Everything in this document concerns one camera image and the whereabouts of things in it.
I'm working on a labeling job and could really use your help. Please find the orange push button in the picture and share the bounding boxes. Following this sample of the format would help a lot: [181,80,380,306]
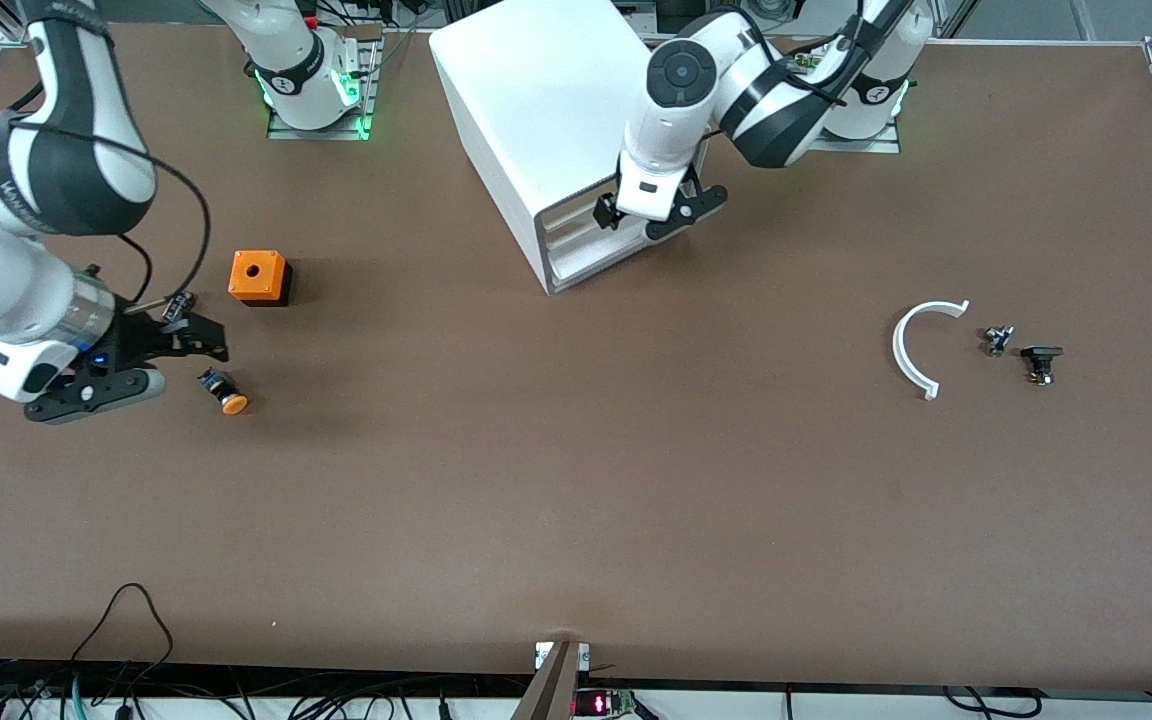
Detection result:
[197,367,250,416]

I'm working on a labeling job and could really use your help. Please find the white drawer cabinet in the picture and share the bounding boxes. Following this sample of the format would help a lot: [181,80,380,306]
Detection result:
[428,0,713,297]

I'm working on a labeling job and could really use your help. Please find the orange box with hole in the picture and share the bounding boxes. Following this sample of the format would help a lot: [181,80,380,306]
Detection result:
[227,249,294,309]

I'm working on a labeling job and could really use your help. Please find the white curved plastic arc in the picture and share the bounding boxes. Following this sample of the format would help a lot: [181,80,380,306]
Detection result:
[891,299,972,402]

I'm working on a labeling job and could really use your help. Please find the circuit board with red display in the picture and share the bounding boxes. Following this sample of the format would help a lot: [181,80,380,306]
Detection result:
[574,687,639,718]

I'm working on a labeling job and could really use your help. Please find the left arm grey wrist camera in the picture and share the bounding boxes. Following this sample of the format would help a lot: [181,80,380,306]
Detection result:
[642,165,730,243]

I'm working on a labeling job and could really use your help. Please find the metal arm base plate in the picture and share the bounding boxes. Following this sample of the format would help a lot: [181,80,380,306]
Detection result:
[806,100,903,154]
[266,38,379,142]

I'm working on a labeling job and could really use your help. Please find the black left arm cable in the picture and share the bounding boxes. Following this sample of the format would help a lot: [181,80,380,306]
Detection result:
[776,0,897,101]

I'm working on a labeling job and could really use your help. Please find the black looped cable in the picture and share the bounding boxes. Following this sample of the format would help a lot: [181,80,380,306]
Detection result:
[69,582,176,691]

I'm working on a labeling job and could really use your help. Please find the small black switch component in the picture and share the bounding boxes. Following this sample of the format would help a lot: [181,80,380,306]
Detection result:
[1019,344,1066,388]

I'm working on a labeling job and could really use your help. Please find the grey metal bracket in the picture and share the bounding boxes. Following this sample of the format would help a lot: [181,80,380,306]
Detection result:
[511,640,593,720]

